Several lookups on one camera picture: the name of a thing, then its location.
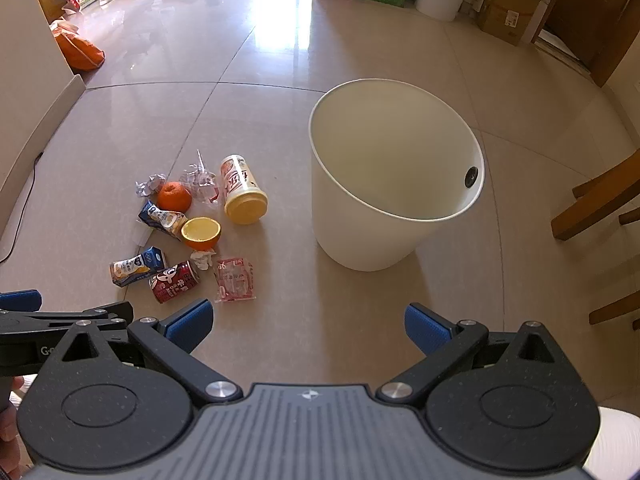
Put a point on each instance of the crumpled white tissue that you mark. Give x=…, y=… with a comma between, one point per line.
x=202, y=260

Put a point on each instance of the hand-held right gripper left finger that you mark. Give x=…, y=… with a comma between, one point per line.
x=192, y=322

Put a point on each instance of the milk tea cup yellow lid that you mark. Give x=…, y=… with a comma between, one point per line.
x=240, y=180

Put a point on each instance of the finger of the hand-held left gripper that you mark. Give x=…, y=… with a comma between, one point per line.
x=45, y=321
x=20, y=300

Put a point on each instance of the blue white milk carton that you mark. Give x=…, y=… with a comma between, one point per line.
x=160, y=219
x=137, y=266

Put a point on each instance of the clear plastic wrapper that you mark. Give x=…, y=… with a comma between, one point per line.
x=200, y=180

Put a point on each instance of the wooden door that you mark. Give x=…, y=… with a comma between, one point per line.
x=590, y=15

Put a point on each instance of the red white flat packet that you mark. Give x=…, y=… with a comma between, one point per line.
x=235, y=280

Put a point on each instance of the person's left hand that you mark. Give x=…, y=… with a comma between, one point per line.
x=7, y=430

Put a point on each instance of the cardboard box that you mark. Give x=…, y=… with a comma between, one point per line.
x=507, y=10

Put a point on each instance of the orange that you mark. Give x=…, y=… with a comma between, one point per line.
x=174, y=197

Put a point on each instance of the hollowed orange peel half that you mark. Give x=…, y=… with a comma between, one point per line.
x=201, y=232

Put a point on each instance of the crumpled paper ball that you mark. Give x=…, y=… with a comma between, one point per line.
x=150, y=185

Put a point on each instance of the orange bag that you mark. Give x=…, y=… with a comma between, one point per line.
x=80, y=50

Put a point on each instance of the red drink can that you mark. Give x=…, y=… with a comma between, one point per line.
x=175, y=282

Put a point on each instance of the wooden chair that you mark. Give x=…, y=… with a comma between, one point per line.
x=600, y=200

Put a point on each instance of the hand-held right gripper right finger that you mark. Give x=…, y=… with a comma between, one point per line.
x=425, y=327

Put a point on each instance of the white trash bin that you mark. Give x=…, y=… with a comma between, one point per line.
x=360, y=230

